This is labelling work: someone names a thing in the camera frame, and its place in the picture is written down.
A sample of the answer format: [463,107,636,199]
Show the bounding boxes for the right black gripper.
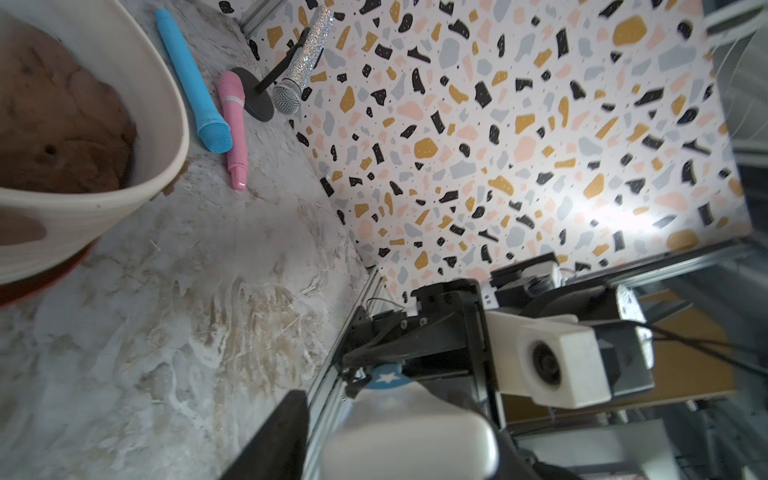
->
[340,279,498,420]

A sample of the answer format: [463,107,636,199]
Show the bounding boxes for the terracotta saucer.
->
[1,238,99,308]

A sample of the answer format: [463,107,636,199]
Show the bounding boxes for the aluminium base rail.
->
[301,267,383,479]

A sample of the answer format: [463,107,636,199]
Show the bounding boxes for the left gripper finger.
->
[220,390,310,480]

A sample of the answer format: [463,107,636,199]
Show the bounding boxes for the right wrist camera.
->
[485,309,655,410]

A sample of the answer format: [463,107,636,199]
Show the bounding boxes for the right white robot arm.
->
[336,254,655,425]

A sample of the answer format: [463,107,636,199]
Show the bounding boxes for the glitter silver microphone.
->
[272,6,334,115]

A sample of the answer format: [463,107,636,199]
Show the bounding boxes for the cream ceramic pot with soil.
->
[1,1,190,284]

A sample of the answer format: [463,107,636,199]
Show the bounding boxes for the blue toy microphone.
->
[155,9,233,154]

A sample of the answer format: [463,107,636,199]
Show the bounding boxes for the black microphone stand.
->
[231,27,310,122]

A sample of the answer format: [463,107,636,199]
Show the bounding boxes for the pink toy microphone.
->
[218,71,249,191]

